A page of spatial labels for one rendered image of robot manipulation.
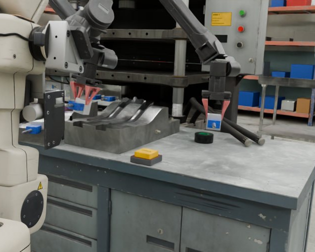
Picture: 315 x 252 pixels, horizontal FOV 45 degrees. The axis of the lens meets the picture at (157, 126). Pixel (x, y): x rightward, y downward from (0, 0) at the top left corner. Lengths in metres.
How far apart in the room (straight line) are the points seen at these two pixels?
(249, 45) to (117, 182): 1.05
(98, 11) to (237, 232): 0.77
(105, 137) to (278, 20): 7.00
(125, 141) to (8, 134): 0.48
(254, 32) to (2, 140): 1.40
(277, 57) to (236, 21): 6.08
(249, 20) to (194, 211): 1.12
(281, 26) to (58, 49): 7.36
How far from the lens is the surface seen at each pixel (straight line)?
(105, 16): 1.05
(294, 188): 1.17
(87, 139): 1.46
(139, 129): 1.48
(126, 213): 1.42
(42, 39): 0.94
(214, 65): 1.34
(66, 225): 1.63
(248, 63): 2.05
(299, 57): 8.00
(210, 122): 1.34
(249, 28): 2.06
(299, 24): 8.05
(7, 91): 1.04
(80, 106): 1.44
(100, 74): 2.41
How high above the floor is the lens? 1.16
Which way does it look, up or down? 11 degrees down
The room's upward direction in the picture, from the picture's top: 2 degrees clockwise
